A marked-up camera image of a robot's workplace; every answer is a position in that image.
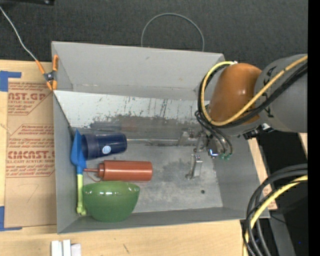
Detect black cylinder on white bracket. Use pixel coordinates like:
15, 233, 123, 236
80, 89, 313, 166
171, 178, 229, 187
242, 123, 271, 140

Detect brown cardboard board, red print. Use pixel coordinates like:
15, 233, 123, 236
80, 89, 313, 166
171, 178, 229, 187
0, 59, 278, 232

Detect green plastic bowl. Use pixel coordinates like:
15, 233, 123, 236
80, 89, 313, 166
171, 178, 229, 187
82, 180, 141, 223

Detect blue and yellow toy shovel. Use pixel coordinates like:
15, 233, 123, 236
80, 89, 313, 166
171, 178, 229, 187
70, 128, 88, 217

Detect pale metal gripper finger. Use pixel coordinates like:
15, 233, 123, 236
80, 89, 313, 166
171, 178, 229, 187
192, 131, 206, 154
185, 153, 204, 180

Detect dark blue cup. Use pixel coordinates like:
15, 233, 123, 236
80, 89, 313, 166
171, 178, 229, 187
80, 132, 128, 161

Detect grey metal bin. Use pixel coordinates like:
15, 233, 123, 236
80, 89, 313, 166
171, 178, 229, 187
50, 40, 271, 235

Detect red-brown squeeze bottle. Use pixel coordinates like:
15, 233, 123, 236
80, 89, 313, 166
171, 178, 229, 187
83, 160, 154, 183

